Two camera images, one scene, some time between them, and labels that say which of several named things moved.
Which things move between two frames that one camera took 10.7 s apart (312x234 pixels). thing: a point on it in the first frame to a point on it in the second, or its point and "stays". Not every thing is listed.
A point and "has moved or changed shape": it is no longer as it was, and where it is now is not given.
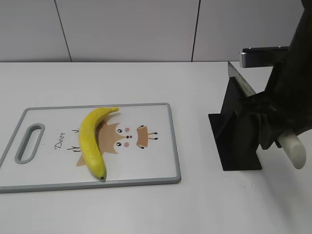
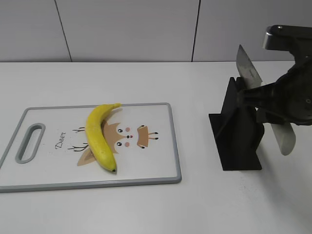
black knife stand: [236, 136] stays
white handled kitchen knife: [289, 141] has moved or changed shape
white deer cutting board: [137, 145] stays
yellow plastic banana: [88, 143] to [98, 142]
